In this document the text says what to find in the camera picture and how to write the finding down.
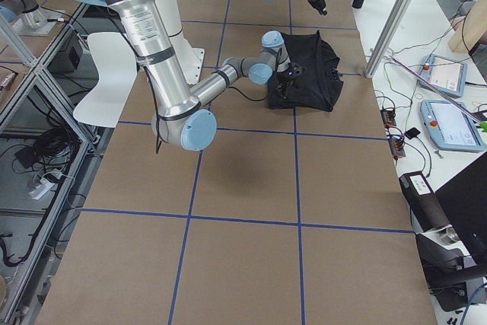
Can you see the aluminium frame post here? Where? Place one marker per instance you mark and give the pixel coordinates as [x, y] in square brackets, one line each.
[386, 36]

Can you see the black graphic t-shirt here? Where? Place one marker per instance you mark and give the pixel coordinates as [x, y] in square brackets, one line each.
[319, 85]

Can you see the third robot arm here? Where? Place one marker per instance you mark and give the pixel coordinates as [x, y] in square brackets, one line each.
[27, 18]

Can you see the black monitor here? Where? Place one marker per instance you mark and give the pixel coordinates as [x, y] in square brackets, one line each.
[463, 200]

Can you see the black box with label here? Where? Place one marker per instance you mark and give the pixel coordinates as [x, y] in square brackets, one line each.
[424, 208]

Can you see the near teach pendant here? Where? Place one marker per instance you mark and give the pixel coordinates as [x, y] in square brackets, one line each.
[449, 128]

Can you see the white chair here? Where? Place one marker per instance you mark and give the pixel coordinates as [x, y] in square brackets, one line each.
[116, 66]

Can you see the teach pendant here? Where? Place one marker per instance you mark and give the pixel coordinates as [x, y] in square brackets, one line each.
[445, 74]
[449, 128]

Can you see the far teach pendant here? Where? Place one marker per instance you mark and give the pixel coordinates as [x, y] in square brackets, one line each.
[445, 74]

